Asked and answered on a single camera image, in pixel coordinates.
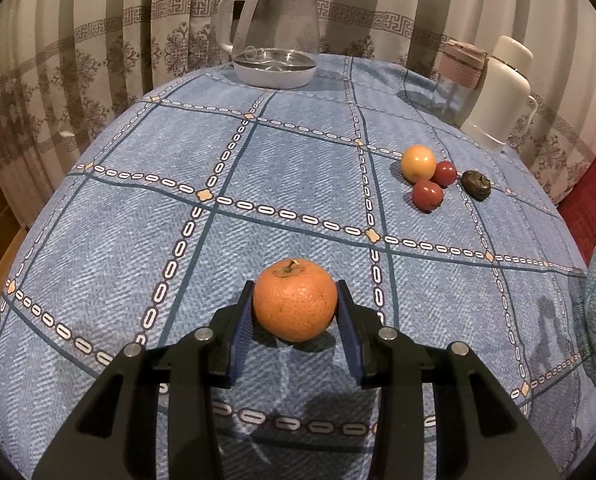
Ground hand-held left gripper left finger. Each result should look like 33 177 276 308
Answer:
30 279 256 480

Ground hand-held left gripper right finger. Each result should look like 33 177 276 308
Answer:
335 279 562 480

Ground tangerine with stem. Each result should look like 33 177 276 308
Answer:
252 258 339 344

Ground red round fruit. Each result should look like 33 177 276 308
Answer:
431 160 458 188
411 180 445 214

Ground yellow-orange oval fruit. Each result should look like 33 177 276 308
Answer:
400 145 437 184

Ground dark brown wrinkled fruit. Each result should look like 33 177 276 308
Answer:
460 170 493 202

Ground blue checked tablecloth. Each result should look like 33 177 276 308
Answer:
0 52 596 480

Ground white thermos jug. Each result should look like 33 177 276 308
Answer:
460 35 539 155

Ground red quilted mattress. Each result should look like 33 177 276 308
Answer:
558 130 596 241

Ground glass kettle with white base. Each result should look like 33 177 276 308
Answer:
217 0 326 90

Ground beige patterned curtain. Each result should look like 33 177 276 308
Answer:
0 0 596 231

